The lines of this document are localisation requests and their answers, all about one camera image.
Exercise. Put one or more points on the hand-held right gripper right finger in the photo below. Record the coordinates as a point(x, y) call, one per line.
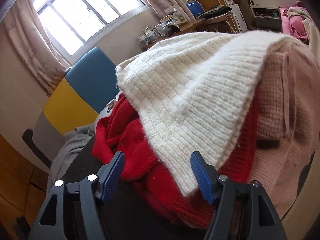
point(203, 180)

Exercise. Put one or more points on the blue chair with white frame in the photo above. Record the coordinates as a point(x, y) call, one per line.
point(195, 8)

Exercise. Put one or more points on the grey garment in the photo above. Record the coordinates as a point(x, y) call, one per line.
point(72, 142)

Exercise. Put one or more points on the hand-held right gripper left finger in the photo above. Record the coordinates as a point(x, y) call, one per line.
point(113, 177)

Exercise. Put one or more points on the wooden desk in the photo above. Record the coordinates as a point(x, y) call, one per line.
point(190, 25)

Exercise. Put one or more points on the blue yellow grey armchair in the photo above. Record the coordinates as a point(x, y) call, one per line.
point(87, 80)

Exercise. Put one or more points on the white knit sweater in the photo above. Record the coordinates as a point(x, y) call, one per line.
point(187, 92)

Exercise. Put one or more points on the red sweater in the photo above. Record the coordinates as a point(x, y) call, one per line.
point(140, 155)

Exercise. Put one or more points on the window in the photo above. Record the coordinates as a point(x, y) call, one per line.
point(82, 12)

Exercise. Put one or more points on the round wooden table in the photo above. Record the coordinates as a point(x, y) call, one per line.
point(217, 17)

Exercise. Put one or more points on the cream blanket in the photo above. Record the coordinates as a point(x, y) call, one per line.
point(310, 27)

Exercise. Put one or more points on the white cabinet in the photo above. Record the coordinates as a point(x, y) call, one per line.
point(236, 12)

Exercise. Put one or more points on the pink blanket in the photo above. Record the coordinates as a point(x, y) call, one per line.
point(290, 25)

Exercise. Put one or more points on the white shelf unit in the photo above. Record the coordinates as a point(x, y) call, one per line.
point(262, 0)

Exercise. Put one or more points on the pink knit sweater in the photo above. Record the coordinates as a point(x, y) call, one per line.
point(287, 117)

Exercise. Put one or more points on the white printed cushion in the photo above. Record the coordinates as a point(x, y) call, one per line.
point(110, 106)

